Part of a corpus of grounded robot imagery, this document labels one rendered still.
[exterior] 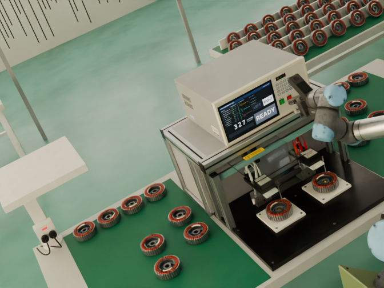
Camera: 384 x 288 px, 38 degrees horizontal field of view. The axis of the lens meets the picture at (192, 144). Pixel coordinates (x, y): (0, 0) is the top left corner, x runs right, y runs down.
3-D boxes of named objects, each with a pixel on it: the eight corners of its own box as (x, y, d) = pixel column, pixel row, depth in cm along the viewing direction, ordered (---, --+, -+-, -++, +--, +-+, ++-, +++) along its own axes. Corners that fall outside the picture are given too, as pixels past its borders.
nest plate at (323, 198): (351, 186, 237) (351, 184, 237) (323, 204, 233) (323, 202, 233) (328, 172, 250) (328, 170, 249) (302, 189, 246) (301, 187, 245)
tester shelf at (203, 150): (339, 99, 240) (338, 90, 238) (206, 174, 223) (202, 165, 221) (281, 74, 277) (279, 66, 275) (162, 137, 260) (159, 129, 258)
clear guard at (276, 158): (318, 171, 214) (315, 158, 211) (266, 202, 208) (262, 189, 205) (270, 142, 241) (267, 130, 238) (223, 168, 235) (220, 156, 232)
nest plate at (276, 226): (306, 215, 231) (305, 212, 230) (276, 233, 227) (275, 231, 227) (284, 199, 243) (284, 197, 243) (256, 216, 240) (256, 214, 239)
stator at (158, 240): (138, 256, 244) (135, 250, 242) (148, 238, 253) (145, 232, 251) (160, 257, 239) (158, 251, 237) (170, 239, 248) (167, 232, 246)
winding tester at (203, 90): (313, 99, 238) (304, 56, 228) (227, 147, 227) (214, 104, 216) (263, 77, 270) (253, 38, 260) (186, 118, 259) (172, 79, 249)
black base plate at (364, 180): (399, 191, 229) (399, 186, 228) (272, 272, 213) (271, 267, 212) (327, 150, 268) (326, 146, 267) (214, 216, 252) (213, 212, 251)
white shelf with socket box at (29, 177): (124, 243, 255) (85, 163, 232) (50, 286, 245) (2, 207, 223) (101, 210, 284) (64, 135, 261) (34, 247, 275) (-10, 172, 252)
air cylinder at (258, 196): (272, 199, 246) (269, 189, 243) (258, 207, 244) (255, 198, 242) (266, 194, 250) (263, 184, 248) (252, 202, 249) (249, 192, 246)
